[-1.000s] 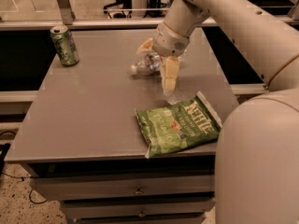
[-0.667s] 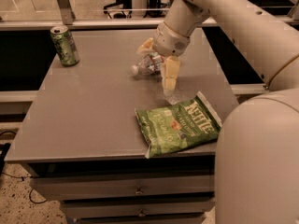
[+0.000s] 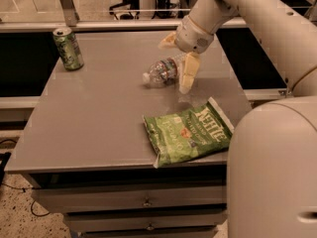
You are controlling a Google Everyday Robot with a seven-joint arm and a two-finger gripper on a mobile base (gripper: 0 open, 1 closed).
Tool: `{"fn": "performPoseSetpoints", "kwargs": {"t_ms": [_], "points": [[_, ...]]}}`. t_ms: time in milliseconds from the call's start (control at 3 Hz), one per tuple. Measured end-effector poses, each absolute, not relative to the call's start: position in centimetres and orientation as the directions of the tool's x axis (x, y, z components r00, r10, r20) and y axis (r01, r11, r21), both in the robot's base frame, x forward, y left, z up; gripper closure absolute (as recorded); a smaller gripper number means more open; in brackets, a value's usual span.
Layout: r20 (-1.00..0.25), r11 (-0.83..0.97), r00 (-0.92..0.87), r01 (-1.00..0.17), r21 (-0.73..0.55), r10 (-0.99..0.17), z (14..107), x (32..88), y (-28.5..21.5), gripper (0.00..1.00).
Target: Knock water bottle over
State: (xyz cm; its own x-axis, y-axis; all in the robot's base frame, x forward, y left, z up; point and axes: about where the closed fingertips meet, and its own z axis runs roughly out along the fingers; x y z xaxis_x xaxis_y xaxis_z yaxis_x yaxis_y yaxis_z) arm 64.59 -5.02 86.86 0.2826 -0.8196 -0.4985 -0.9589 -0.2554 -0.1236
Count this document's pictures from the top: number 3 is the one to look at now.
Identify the clear plastic water bottle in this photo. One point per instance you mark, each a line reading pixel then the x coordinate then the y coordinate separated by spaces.
pixel 164 72

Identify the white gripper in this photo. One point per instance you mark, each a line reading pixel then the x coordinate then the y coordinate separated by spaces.
pixel 192 37

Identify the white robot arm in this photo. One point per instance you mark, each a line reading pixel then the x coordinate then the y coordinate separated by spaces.
pixel 272 160

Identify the middle grey drawer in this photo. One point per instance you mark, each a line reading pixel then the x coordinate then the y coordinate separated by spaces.
pixel 145 220

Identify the bottom grey drawer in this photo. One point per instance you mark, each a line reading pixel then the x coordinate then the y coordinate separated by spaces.
pixel 186 232

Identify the green Kettle chips bag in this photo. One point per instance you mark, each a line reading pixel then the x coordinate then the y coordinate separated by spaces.
pixel 190 134

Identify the top grey drawer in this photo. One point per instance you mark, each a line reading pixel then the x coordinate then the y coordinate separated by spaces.
pixel 140 196

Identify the green soda can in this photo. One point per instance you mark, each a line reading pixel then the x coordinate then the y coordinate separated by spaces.
pixel 68 48

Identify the grey drawer cabinet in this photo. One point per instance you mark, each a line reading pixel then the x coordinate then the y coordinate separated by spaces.
pixel 87 128

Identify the grey drawer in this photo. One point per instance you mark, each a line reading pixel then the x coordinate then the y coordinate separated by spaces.
pixel 140 196
pixel 186 232
pixel 145 220

